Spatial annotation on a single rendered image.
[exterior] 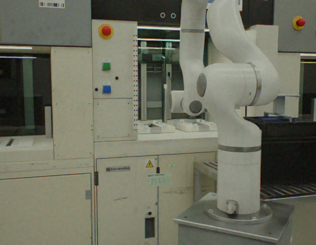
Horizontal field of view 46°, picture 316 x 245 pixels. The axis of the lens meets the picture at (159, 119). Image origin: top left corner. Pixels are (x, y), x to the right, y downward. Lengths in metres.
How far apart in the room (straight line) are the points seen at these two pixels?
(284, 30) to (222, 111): 1.06
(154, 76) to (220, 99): 1.68
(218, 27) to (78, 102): 0.76
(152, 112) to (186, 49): 1.31
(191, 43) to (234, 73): 0.39
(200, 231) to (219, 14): 0.61
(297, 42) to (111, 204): 1.21
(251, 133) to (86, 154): 0.85
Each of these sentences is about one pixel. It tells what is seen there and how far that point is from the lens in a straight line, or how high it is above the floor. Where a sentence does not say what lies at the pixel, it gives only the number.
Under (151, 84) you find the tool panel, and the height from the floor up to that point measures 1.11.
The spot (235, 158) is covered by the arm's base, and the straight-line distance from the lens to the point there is 1.02.
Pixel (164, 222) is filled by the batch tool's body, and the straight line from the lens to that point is 1.82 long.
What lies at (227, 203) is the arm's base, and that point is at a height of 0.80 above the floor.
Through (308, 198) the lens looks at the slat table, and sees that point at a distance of 1.34.
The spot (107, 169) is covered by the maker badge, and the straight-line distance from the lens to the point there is 1.68.
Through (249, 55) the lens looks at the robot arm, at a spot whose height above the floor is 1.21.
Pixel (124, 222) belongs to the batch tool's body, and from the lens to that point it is 1.77.
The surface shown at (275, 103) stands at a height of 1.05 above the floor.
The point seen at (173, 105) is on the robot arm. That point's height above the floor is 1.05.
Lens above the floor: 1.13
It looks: 6 degrees down
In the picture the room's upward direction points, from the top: straight up
